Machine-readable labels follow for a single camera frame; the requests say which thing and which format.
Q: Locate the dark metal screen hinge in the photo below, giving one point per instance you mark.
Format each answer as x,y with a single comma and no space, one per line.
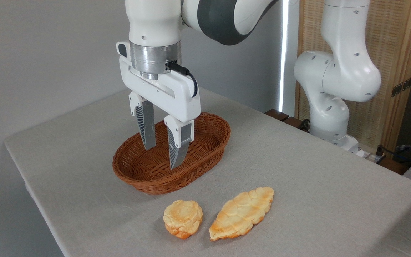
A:
401,86

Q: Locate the brown wicker oval basket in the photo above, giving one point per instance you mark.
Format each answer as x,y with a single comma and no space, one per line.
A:
145,173

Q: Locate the white power strip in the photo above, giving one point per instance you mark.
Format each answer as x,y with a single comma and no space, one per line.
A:
371,156

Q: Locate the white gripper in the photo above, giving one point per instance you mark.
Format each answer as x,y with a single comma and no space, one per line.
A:
177,96

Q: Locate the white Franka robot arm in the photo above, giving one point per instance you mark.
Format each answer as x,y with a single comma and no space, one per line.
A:
348,71

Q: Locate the round golden bread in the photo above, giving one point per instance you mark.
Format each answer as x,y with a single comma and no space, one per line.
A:
183,217

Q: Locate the wooden woven folding screen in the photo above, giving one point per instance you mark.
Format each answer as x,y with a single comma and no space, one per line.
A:
391,35

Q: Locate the dark brown wooden block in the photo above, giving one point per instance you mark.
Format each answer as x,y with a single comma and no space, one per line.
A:
276,114
294,123

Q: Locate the grey tablecloth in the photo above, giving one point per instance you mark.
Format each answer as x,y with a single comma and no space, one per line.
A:
298,178

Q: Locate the long leaf-shaped golden bread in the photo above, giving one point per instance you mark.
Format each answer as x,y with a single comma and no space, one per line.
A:
241,213

